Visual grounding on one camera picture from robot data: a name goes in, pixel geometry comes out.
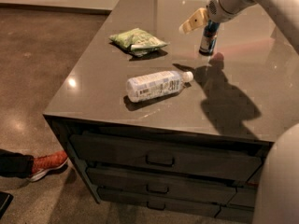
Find middle left drawer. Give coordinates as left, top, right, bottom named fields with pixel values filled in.
left=86, top=167, right=235, bottom=204

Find bottom left drawer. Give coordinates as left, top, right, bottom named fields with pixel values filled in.
left=97, top=189, right=221, bottom=217

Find bottom right drawer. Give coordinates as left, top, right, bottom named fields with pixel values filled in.
left=215, top=207, right=253, bottom=224

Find black object on floor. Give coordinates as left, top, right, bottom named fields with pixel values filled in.
left=0, top=191, right=13, bottom=218

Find black trouser leg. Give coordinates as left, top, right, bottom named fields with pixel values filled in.
left=0, top=149, right=34, bottom=178

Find top left drawer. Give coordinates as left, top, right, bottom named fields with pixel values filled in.
left=69, top=133, right=262, bottom=181

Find grey drawer cabinet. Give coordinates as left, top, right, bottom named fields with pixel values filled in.
left=45, top=116, right=269, bottom=224

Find red white sneaker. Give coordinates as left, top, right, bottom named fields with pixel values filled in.
left=27, top=150, right=68, bottom=182

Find redbull can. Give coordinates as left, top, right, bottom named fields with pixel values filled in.
left=199, top=21, right=220, bottom=56

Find drawer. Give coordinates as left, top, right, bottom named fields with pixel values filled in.
left=86, top=167, right=235, bottom=204
left=248, top=167, right=263, bottom=187
left=215, top=207, right=253, bottom=224
left=69, top=133, right=262, bottom=181
left=230, top=188, right=257, bottom=207
left=97, top=189, right=221, bottom=217

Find clear plastic water bottle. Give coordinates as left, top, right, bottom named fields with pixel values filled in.
left=126, top=71, right=193, bottom=103

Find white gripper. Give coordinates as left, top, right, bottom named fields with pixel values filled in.
left=178, top=0, right=255, bottom=34

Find top right drawer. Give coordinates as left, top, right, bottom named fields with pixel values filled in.
left=248, top=167, right=263, bottom=187

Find green jalapeno chip bag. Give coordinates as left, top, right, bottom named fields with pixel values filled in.
left=109, top=28, right=168, bottom=57

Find middle right drawer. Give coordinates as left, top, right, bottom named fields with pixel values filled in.
left=230, top=188, right=257, bottom=207

